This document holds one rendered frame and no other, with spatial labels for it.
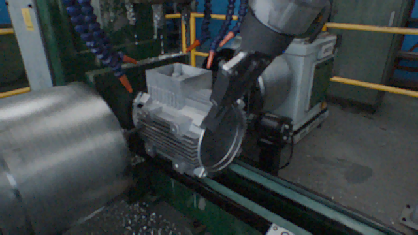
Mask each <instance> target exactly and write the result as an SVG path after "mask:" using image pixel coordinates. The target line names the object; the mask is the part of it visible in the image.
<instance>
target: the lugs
mask: <svg viewBox="0 0 418 235"><path fill-rule="evenodd" d="M139 101H140V102H141V103H142V104H143V105H145V106H147V105H149V104H151V103H152V101H153V100H152V96H151V95H149V94H146V93H144V94H143V96H142V97H141V99H140V100H139ZM237 103H238V104H239V106H238V107H239V109H240V110H241V111H243V107H244V105H245V104H244V102H243V100H242V99H241V100H240V99H238V101H237ZM205 117H206V116H204V115H202V114H200V113H197V114H196V116H195V118H194V120H193V121H192V124H193V125H194V126H196V127H197V128H199V129H202V130H204V129H205V127H206V125H205V124H204V123H203V120H204V119H205ZM241 151H242V148H241V147H239V150H238V151H237V152H236V155H235V156H236V157H239V155H240V153H241ZM193 173H194V174H195V175H197V176H198V177H200V178H202V179H204V180H205V179H206V177H207V175H208V173H209V171H207V170H205V169H202V168H198V169H195V170H194V172H193Z"/></svg>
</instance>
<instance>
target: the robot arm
mask: <svg viewBox="0 0 418 235"><path fill-rule="evenodd" d="M326 4H327V0H249V6H250V10H249V12H248V13H247V15H246V17H245V19H244V21H243V22H242V25H241V26H240V29H239V33H240V36H241V39H242V43H241V45H240V46H239V48H238V49H237V50H236V51H235V53H234V58H233V59H231V60H230V61H229V62H226V61H225V60H222V61H221V62H220V63H219V73H218V75H217V78H216V81H215V84H214V87H213V90H212V92H211V95H210V98H209V101H210V102H211V103H212V104H213V105H212V107H211V109H210V111H209V112H208V113H207V115H206V117H205V119H204V120H203V123H204V124H205V125H206V126H207V127H208V129H209V130H210V131H211V132H212V133H214V132H216V131H218V129H219V128H220V127H221V125H222V123H223V120H224V119H225V118H226V116H227V114H228V113H229V112H230V111H231V109H232V107H233V106H234V107H235V108H237V107H238V106H239V104H238V103H237V101H238V99H240V100H241V99H243V97H244V95H245V94H246V93H247V92H248V91H249V90H250V89H251V87H252V86H253V85H254V83H255V82H256V81H257V80H258V79H259V77H260V75H262V73H263V72H264V71H265V69H266V68H267V67H268V66H269V65H270V64H271V63H272V62H273V61H274V60H275V57H279V56H281V55H283V54H284V53H285V51H286V50H287V49H288V47H289V45H290V44H291V43H292V41H293V39H294V38H295V37H296V36H297V35H301V34H303V33H305V31H306V30H307V28H308V27H309V26H310V24H311V23H312V22H313V21H314V20H315V17H316V16H317V14H318V13H319V11H320V10H321V9H322V7H324V6H325V5H326Z"/></svg>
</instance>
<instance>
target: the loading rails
mask: <svg viewBox="0 0 418 235"><path fill-rule="evenodd" d="M134 150H135V154H136V155H138V154H139V155H138V156H140V157H142V158H143V159H145V161H146V165H147V171H148V182H149V188H150V191H149V192H148V193H146V194H145V195H144V199H145V201H147V202H148V203H150V204H151V205H152V206H155V205H156V204H158V203H159V202H160V201H162V200H164V201H165V202H166V203H168V204H169V205H170V206H172V207H173V208H174V209H175V210H177V211H179V212H180V213H181V214H184V215H185V216H186V217H187V218H188V219H190V220H191V221H190V222H188V224H187V225H186V226H185V227H186V231H187V232H188V233H189V234H190V235H204V233H205V232H206V231H207V232H209V233H210V234H211V235H266V234H267V232H268V231H269V228H270V227H271V225H272V224H276V225H279V226H281V227H283V228H284V229H285V230H288V231H289V232H291V233H293V234H294V235H409V234H406V233H404V232H402V231H399V230H397V229H395V228H393V227H390V226H389V225H386V224H385V223H382V222H380V221H378V220H376V219H373V218H371V217H369V216H368V215H364V214H362V213H359V212H357V211H355V210H353V209H351V208H349V207H347V206H344V205H343V204H339V203H337V202H335V201H333V200H331V199H329V198H327V197H325V196H323V195H320V194H318V193H316V192H313V191H311V190H308V189H306V188H304V187H302V186H300V185H298V184H295V183H293V182H291V181H289V180H286V179H284V178H281V177H279V176H277V175H275V174H273V173H271V172H269V171H267V170H265V169H262V168H260V167H258V166H255V165H253V164H250V163H248V162H246V161H243V160H241V159H240V158H238V157H235V156H234V157H233V159H232V165H229V168H228V167H227V169H225V171H224V172H223V171H222V173H220V175H217V176H215V177H212V178H210V177H208V176H207V177H206V179H205V180H204V179H202V178H200V177H198V178H197V179H196V178H194V177H193V176H190V175H189V174H187V173H185V172H184V173H183V174H181V173H180V172H178V171H177V170H175V169H173V166H172V161H170V162H168V163H167V162H166V161H164V160H162V159H161V158H159V154H158V155H156V156H154V157H152V156H151V155H149V154H148V153H146V146H145V145H143V146H141V147H140V146H138V145H135V146H134Z"/></svg>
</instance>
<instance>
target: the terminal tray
mask: <svg viewBox="0 0 418 235"><path fill-rule="evenodd" d="M175 64H179V65H175ZM151 70H154V71H151ZM203 71H206V72H203ZM146 77H147V87H148V94H149V95H151V96H152V100H153V101H154V100H155V101H156V102H158V101H159V104H161V103H163V105H164V104H165V105H166V106H168V105H169V108H171V107H173V109H176V108H177V111H179V110H182V108H183V107H184V106H185V98H188V95H191V94H192V93H194V92H196V93H197V91H200V90H210V91H211V90H212V71H209V70H204V69H200V68H196V67H192V66H188V65H184V64H181V63H174V64H171V65H166V66H163V67H158V68H155V69H150V70H147V71H146ZM179 77H182V78H179Z"/></svg>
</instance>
